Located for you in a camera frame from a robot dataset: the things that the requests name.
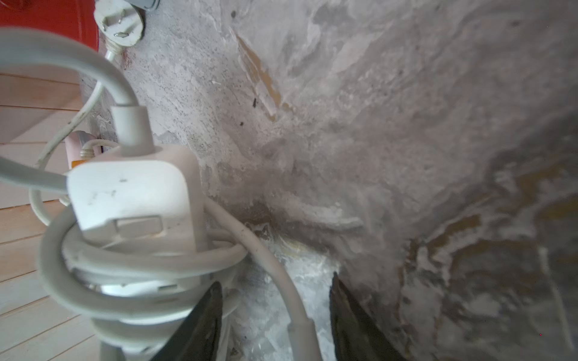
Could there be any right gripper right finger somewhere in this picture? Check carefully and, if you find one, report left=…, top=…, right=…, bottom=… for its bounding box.
left=329, top=273, right=405, bottom=361

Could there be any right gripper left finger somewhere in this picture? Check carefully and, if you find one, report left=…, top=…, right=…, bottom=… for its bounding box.
left=151, top=281, right=224, bottom=361

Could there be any white power strip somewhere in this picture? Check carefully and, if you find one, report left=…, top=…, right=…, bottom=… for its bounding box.
left=89, top=270, right=236, bottom=361

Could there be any white power strip cord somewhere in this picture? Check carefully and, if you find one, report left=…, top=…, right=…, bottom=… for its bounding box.
left=0, top=26, right=324, bottom=361

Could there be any pink case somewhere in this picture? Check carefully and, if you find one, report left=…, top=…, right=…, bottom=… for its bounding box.
left=64, top=130, right=96, bottom=169

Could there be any grey stapler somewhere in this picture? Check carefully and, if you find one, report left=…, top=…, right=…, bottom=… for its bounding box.
left=126, top=0, right=160, bottom=11

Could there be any red metal pencil cup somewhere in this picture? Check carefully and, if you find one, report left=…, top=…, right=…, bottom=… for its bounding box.
left=0, top=0, right=99, bottom=51

